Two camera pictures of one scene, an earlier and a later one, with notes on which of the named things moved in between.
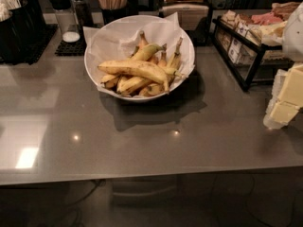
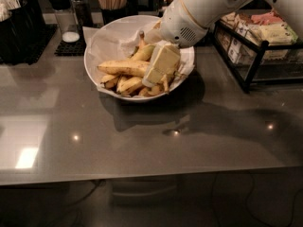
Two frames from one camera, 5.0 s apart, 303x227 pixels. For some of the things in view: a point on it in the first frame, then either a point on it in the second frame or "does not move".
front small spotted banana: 152,90 does not move
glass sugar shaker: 61,1 does not move
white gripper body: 294,37 → 179,25
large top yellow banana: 133,67 does not move
